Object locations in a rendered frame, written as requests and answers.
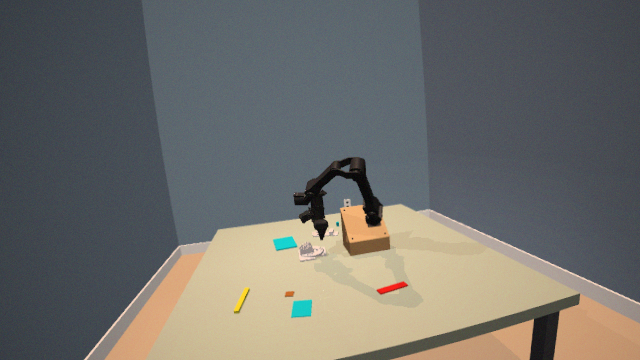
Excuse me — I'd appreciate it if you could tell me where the red flat bar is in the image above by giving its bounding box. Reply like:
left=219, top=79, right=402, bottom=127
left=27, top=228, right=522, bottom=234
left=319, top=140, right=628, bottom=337
left=377, top=282, right=408, bottom=294

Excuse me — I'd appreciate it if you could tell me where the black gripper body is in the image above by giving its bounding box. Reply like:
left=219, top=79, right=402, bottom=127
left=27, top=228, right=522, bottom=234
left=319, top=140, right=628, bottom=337
left=311, top=205, right=329, bottom=229

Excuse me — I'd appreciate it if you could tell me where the cyan flat square tile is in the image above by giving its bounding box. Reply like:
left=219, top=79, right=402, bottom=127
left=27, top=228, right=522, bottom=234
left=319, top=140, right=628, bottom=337
left=291, top=300, right=312, bottom=318

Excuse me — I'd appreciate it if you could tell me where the yellow flat bar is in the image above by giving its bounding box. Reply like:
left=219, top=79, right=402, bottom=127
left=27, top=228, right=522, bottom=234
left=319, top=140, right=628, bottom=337
left=234, top=287, right=250, bottom=314

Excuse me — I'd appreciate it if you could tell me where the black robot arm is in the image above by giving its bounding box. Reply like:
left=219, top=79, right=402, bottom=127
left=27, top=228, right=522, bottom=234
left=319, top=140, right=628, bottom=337
left=293, top=157, right=383, bottom=228

